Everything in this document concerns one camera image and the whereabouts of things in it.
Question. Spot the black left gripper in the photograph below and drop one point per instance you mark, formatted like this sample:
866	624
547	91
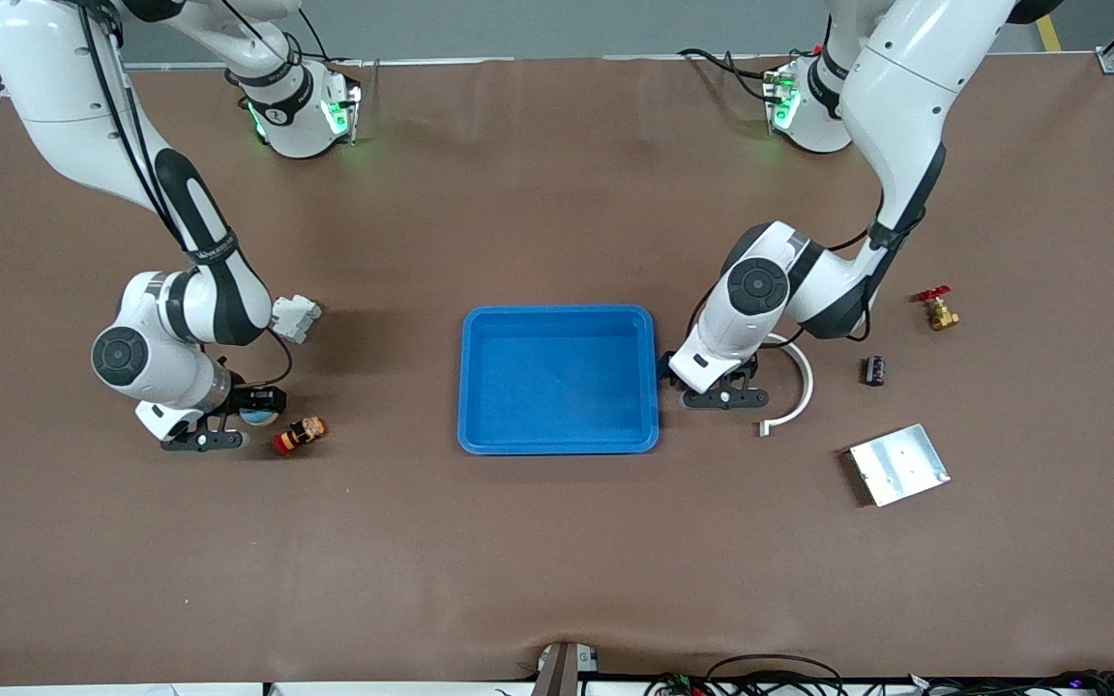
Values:
664	368

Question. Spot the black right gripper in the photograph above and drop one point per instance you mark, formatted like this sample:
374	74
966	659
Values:
249	397

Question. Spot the blue service bell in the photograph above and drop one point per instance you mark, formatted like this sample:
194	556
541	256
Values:
259	420

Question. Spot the striped electrolytic capacitor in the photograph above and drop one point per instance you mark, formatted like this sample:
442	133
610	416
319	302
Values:
874	371

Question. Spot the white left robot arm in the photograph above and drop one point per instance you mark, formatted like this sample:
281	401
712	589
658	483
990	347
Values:
905	97

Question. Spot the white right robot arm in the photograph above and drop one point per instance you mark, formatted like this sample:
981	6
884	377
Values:
44	77

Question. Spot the blue plastic tray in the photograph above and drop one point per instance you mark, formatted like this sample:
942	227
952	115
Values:
557	406

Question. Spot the red yellow emergency stop button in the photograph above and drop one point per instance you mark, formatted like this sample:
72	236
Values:
301	435

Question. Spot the white circuit breaker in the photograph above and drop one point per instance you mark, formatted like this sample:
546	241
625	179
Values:
298	319

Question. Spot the silver metal plate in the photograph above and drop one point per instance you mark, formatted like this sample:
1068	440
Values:
900	466

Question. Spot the white curved bracket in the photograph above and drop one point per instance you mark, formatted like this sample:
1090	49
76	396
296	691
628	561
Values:
806	387

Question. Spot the camera mount post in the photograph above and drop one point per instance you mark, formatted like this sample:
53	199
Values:
559	677

